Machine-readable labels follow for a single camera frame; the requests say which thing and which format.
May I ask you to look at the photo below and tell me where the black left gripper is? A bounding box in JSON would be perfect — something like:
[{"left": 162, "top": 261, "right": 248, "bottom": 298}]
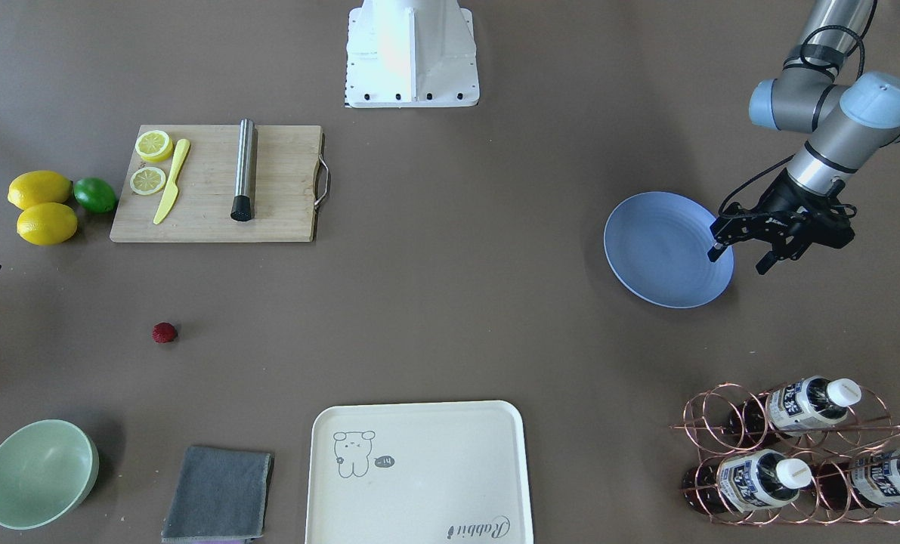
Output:
[{"left": 707, "top": 170, "right": 856, "bottom": 275}]

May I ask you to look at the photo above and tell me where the red strawberry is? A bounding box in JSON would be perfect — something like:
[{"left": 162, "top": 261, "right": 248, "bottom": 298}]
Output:
[{"left": 150, "top": 323, "right": 179, "bottom": 344}]

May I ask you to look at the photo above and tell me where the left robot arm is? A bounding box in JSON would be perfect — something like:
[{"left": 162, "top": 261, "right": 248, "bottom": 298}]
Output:
[{"left": 707, "top": 1, "right": 900, "bottom": 274}]

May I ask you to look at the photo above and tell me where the blue plate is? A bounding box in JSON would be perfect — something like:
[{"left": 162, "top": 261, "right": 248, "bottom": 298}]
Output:
[{"left": 604, "top": 190, "right": 735, "bottom": 309}]

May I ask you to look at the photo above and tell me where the yellow lemon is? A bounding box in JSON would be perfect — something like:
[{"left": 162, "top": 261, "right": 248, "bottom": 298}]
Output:
[
  {"left": 17, "top": 202, "right": 78, "bottom": 246},
  {"left": 7, "top": 170, "right": 72, "bottom": 210}
]

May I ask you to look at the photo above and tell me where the green lime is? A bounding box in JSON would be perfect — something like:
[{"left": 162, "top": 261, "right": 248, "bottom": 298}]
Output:
[{"left": 72, "top": 177, "right": 118, "bottom": 214}]

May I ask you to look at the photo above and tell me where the dark drink bottle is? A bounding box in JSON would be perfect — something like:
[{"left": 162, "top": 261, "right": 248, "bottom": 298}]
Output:
[
  {"left": 723, "top": 376, "right": 863, "bottom": 447},
  {"left": 813, "top": 448, "right": 900, "bottom": 511},
  {"left": 680, "top": 449, "right": 813, "bottom": 515}
]

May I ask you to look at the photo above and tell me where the lemon slice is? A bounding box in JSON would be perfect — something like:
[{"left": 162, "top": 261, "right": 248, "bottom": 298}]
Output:
[{"left": 128, "top": 166, "right": 167, "bottom": 196}]

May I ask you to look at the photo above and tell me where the yellow plastic knife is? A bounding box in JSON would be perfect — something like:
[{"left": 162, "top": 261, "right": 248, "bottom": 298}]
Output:
[{"left": 153, "top": 138, "right": 191, "bottom": 224}]

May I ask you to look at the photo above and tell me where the lemon half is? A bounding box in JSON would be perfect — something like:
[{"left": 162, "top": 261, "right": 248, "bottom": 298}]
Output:
[{"left": 133, "top": 128, "right": 174, "bottom": 164}]

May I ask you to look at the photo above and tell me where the light green bowl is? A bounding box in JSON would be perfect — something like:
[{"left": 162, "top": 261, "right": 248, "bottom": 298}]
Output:
[{"left": 0, "top": 419, "right": 100, "bottom": 530}]

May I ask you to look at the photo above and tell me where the steel muddler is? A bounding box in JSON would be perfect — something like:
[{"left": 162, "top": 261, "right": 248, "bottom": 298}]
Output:
[{"left": 230, "top": 118, "right": 257, "bottom": 221}]

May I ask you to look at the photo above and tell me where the wooden cutting board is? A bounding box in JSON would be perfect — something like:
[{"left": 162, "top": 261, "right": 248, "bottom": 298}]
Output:
[{"left": 109, "top": 124, "right": 326, "bottom": 243}]

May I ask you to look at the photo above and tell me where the grey cloth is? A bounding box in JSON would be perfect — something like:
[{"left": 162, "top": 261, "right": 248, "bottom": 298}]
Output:
[{"left": 162, "top": 447, "right": 271, "bottom": 543}]

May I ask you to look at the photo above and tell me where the cream serving tray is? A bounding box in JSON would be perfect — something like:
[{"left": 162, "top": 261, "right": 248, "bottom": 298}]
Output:
[{"left": 305, "top": 400, "right": 535, "bottom": 543}]

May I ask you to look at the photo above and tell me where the copper wire bottle rack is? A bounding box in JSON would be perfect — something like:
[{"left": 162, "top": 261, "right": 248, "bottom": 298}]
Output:
[{"left": 675, "top": 383, "right": 900, "bottom": 527}]

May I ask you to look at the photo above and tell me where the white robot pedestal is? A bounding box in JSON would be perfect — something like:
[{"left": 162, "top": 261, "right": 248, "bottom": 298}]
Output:
[{"left": 344, "top": 1, "right": 481, "bottom": 108}]

